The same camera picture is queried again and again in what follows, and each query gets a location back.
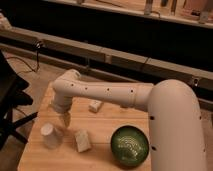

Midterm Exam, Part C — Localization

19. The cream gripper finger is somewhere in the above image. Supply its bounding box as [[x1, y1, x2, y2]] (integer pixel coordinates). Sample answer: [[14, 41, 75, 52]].
[[61, 113, 71, 128]]

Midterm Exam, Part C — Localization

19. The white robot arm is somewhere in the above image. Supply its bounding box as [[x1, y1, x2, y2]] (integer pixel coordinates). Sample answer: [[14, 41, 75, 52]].
[[52, 69, 207, 171]]

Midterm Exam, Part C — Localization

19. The white ceramic cup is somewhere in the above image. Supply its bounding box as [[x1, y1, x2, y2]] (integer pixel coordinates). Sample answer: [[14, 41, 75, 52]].
[[40, 123, 62, 149]]

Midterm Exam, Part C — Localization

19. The green ceramic bowl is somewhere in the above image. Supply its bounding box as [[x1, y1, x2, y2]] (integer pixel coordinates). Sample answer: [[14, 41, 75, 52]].
[[110, 125, 149, 167]]

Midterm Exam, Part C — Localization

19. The black chair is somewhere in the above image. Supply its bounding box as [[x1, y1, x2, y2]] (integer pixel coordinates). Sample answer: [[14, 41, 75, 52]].
[[0, 50, 37, 150]]

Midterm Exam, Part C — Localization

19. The black cable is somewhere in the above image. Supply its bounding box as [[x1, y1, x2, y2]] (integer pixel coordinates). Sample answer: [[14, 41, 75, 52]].
[[5, 39, 44, 75]]

